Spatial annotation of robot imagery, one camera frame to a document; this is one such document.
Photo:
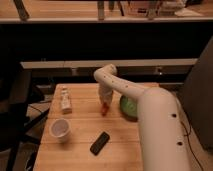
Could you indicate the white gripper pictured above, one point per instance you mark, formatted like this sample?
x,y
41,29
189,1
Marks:
x,y
105,93

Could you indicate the red pepper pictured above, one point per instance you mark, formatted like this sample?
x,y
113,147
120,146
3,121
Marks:
x,y
104,109

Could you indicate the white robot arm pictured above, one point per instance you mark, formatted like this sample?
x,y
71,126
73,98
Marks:
x,y
159,125

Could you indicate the green bowl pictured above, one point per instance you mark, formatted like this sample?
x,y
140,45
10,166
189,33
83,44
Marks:
x,y
128,108

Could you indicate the small white bottle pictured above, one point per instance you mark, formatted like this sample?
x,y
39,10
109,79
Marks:
x,y
65,101

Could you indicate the black rectangular remote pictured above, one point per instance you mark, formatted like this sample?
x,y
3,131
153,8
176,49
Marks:
x,y
100,142

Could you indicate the black office chair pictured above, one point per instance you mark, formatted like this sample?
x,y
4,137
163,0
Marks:
x,y
16,93

